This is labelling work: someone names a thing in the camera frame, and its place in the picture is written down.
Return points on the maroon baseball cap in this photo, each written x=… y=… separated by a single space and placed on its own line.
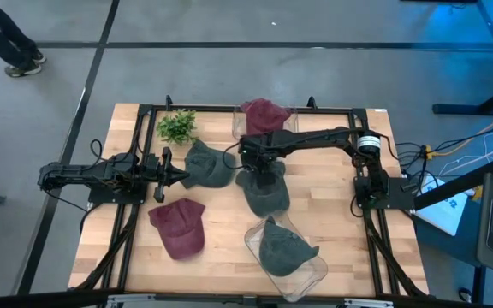
x=263 y=117
x=180 y=229

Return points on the silver frame bracket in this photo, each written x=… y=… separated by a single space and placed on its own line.
x=368 y=303
x=131 y=300

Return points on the black aluminium table frame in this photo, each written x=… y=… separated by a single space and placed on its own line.
x=212 y=108

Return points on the person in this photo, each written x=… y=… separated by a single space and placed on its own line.
x=2 y=34

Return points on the small green potted plant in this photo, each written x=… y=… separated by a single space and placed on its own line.
x=178 y=126

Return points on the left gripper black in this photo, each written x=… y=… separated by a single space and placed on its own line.
x=156 y=173

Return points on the dark green baseball cap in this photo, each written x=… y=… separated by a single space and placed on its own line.
x=272 y=201
x=285 y=252
x=210 y=167

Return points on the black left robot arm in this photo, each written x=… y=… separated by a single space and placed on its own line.
x=79 y=173

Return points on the black frame clamp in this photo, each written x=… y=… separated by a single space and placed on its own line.
x=169 y=102
x=312 y=102

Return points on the black desk pole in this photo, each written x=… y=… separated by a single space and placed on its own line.
x=479 y=284

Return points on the black aluminium crossbar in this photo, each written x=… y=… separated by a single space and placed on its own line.
x=37 y=299

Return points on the clear plastic bin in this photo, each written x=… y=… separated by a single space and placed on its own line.
x=306 y=282
x=236 y=126

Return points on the black desk beam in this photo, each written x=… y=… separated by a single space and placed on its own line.
x=456 y=188

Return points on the black desk foot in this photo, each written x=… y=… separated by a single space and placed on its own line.
x=465 y=109

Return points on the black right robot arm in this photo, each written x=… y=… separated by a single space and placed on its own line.
x=323 y=138

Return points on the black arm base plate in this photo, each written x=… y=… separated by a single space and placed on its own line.
x=400 y=194
x=114 y=197

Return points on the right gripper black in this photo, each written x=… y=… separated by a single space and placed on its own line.
x=263 y=156

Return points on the white box blue print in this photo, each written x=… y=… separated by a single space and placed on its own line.
x=443 y=214

